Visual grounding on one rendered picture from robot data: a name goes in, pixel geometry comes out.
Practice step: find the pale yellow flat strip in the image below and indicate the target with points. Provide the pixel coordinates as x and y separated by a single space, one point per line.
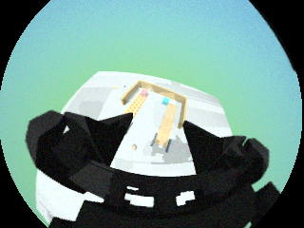
165 131

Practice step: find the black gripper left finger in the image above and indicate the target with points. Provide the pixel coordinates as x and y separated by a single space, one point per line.
105 135

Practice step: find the orange polka-dot strip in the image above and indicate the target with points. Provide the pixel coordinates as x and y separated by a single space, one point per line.
133 108

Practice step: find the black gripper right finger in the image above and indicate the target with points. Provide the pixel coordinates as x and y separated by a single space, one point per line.
205 148

